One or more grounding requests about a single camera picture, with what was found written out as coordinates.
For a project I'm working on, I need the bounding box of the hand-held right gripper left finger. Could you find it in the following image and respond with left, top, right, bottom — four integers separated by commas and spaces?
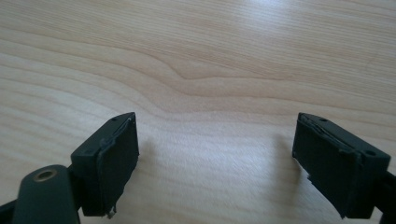
70, 111, 140, 219

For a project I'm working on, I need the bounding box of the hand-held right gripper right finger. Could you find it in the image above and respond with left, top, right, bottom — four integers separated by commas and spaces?
291, 112, 391, 219

